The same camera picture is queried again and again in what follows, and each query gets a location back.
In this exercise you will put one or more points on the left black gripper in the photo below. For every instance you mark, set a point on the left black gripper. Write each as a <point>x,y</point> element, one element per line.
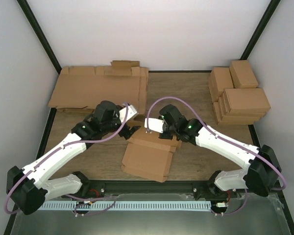
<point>123,132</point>

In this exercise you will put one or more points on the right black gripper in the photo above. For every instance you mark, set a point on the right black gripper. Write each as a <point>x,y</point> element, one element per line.
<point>162,136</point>

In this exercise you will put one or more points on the brown cardboard paper box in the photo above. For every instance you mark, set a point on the brown cardboard paper box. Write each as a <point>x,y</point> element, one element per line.
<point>148,156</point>

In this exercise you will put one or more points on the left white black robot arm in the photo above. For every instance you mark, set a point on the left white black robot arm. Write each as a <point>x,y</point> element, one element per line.
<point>31,186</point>

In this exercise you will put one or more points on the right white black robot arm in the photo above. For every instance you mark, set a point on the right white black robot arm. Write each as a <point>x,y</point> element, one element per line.
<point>258,165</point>

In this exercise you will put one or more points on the folded cardboard box front bottom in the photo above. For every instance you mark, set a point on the folded cardboard box front bottom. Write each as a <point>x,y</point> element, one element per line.
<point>231,120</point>

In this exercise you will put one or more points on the folded cardboard box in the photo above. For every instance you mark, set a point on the folded cardboard box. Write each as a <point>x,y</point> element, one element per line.
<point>219,80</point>
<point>246,101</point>
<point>231,120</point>
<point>242,74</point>

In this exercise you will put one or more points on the folded cardboard box front top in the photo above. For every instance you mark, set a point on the folded cardboard box front top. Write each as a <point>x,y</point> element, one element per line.
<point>246,101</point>

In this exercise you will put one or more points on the folded cardboard box back left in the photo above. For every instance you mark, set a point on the folded cardboard box back left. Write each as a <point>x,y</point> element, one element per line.
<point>219,80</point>

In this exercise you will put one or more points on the folded cardboard box back right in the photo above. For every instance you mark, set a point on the folded cardboard box back right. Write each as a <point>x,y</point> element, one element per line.
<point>242,74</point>

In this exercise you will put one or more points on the stack of flat cardboard sheets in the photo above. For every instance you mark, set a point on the stack of flat cardboard sheets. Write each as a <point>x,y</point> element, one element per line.
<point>82,88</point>

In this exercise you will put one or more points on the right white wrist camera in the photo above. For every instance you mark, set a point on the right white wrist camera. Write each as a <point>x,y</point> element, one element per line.
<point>154,124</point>

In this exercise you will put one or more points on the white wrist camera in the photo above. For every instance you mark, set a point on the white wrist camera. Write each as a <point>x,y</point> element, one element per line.
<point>154,124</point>
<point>127,113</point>

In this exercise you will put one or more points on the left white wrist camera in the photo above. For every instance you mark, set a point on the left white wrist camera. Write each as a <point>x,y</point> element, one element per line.
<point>127,113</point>

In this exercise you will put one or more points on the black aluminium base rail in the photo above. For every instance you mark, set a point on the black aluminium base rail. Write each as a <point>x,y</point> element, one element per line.
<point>197,189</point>

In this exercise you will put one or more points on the light blue slotted cable duct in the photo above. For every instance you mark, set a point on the light blue slotted cable duct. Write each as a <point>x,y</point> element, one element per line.
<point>198,206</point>

